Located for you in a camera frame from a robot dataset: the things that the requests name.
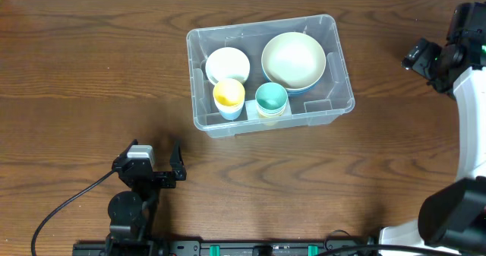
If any blue plastic cup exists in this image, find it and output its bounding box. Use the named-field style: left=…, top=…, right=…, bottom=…
left=219, top=109, right=242, bottom=121

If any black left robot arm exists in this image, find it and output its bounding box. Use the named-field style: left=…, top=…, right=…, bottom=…
left=105, top=140, right=187, bottom=256

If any yellow plastic cup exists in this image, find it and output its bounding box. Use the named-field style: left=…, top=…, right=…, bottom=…
left=213, top=78, right=245, bottom=106
left=258, top=114, right=282, bottom=126

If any pink plastic cup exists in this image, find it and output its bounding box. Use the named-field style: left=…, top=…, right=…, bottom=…
left=215, top=102, right=245, bottom=113

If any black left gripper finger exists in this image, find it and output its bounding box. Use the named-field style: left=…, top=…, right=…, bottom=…
left=112, top=139, right=138, bottom=171
left=169, top=141, right=187, bottom=181

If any yellow plastic cup front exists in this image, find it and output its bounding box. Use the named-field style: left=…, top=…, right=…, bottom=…
left=213, top=78, right=245, bottom=106

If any cream plastic cup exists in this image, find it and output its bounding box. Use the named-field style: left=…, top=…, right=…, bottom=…
left=257, top=106, right=285, bottom=118

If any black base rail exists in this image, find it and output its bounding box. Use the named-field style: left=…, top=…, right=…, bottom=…
left=72, top=237, right=363, bottom=256

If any white small bowl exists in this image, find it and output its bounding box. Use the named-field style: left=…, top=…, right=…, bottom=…
left=205, top=47, right=251, bottom=85

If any dark blue bowl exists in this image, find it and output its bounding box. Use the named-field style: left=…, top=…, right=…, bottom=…
left=263, top=71, right=320, bottom=96

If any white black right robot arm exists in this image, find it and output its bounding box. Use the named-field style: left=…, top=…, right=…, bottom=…
left=378, top=2, right=485, bottom=255

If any beige bowl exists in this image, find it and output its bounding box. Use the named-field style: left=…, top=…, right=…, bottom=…
left=261, top=32, right=327, bottom=89

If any green plastic cup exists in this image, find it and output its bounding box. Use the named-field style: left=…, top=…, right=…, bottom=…
left=255, top=82, right=288, bottom=112

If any clear plastic storage bin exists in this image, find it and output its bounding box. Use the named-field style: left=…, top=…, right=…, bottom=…
left=186, top=14, right=355, bottom=138

